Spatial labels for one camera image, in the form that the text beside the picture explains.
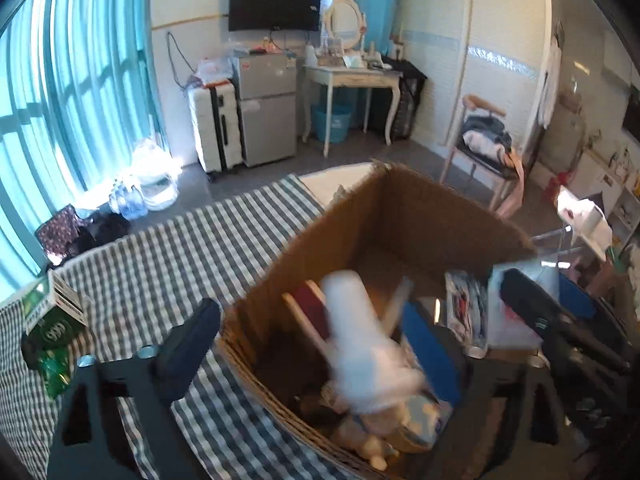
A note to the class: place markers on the pink garment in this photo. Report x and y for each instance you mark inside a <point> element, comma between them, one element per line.
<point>515,185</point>

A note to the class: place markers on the white towel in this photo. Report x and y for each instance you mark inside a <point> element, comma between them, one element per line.
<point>360,335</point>

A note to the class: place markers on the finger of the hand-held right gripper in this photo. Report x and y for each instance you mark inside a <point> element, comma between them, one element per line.
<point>535,300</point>

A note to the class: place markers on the floral bag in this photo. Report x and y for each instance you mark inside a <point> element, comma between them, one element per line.
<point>55,232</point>

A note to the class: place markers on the white bottle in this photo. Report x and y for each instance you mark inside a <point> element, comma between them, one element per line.
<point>310,56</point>

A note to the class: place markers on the white plastic bag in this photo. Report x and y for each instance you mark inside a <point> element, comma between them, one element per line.
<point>155,180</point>

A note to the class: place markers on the oval table mirror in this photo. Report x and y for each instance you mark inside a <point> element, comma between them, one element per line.
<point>342,20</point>

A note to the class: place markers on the checked bed sheet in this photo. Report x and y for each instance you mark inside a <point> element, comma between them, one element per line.
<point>150,250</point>

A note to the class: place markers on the wooden chair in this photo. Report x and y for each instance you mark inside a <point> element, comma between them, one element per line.
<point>480,166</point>

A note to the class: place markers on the light blue patterned cloth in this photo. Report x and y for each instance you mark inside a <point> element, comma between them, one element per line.
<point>427,420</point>

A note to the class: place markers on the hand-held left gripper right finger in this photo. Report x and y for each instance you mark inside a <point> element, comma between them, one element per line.
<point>430,345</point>

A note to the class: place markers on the brown cardboard box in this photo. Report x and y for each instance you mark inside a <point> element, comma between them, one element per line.
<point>440,220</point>

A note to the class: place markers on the black wall television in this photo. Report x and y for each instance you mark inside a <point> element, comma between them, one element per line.
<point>275,5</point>

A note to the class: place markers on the silver small fridge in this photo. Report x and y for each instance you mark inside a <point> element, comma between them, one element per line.
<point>265,110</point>

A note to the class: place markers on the printed plastic packet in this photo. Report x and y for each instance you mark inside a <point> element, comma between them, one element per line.
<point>467,310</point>

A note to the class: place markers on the white suitcase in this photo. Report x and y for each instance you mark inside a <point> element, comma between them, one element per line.
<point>205,125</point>

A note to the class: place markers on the maroon booklet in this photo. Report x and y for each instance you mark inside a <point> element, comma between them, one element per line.
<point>312,312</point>

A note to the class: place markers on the black hanging bag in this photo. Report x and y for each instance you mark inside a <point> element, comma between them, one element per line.
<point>407,100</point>

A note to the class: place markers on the green foil packet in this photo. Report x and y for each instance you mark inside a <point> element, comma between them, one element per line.
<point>55,370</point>

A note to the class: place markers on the clear plastic bag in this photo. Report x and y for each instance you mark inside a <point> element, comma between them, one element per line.
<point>212,72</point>

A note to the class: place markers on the white dressing table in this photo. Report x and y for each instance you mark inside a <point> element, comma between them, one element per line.
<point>350,77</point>

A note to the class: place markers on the blue plastic basket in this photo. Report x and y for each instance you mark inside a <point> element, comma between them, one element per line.
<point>330,122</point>

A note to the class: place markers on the white sliding wardrobe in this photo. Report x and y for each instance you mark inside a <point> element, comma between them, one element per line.
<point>500,20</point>

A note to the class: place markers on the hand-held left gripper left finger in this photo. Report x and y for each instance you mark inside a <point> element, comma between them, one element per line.
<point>187,345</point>

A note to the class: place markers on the white plastic packet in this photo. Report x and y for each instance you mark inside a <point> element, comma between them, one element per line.
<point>515,320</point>

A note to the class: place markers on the pile of clothes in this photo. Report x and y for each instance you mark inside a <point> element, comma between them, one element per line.
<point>482,142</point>

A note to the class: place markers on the pack of water bottles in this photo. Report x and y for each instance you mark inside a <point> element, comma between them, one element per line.
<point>127,200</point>

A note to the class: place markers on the teal window curtain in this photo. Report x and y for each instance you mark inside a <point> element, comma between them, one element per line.
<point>75,85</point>

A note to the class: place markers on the green medicine box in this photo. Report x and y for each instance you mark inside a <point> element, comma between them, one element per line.
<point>50,332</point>

